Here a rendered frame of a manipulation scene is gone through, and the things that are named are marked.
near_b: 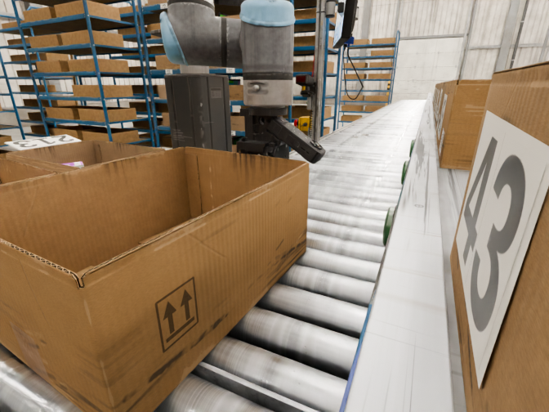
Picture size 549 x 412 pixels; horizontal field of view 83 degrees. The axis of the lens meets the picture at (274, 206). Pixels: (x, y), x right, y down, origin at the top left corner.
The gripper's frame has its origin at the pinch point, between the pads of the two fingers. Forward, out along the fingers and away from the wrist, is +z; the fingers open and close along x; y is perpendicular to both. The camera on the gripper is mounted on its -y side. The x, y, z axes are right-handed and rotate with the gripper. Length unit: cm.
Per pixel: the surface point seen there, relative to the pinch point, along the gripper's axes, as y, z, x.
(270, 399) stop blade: -14.8, 6.1, 34.1
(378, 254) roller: -20.7, 5.8, -0.3
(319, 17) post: 29, -54, -113
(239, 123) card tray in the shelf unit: 91, 1, -136
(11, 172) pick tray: 77, -1, 10
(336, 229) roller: -10.8, 5.6, -7.2
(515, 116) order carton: -28.8, -22.4, 33.9
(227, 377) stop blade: -9.6, 5.7, 34.0
